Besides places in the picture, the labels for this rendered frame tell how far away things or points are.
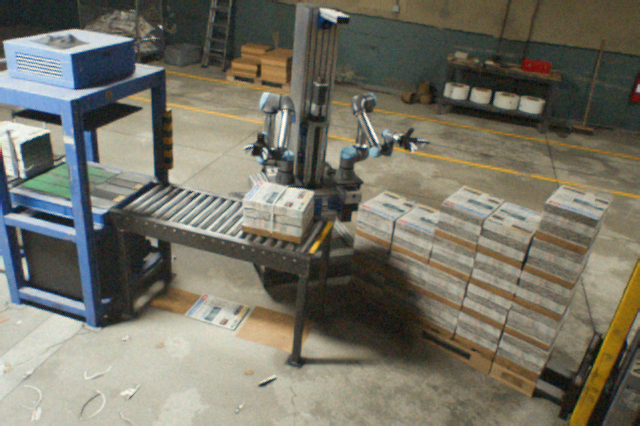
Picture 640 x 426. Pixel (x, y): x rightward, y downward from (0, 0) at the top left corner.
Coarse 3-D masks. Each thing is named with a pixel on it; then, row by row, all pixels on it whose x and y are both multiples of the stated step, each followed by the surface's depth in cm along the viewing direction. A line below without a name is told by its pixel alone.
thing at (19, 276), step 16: (0, 144) 324; (0, 160) 328; (0, 176) 330; (0, 192) 333; (0, 208) 337; (0, 224) 343; (0, 240) 349; (16, 240) 354; (16, 256) 357; (16, 272) 360; (16, 288) 364; (16, 304) 371
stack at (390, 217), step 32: (384, 192) 401; (384, 224) 369; (416, 224) 361; (384, 256) 379; (448, 256) 349; (480, 256) 335; (352, 288) 407; (384, 288) 390; (448, 288) 355; (480, 288) 343; (512, 288) 329; (384, 320) 397; (448, 320) 364; (448, 352) 373
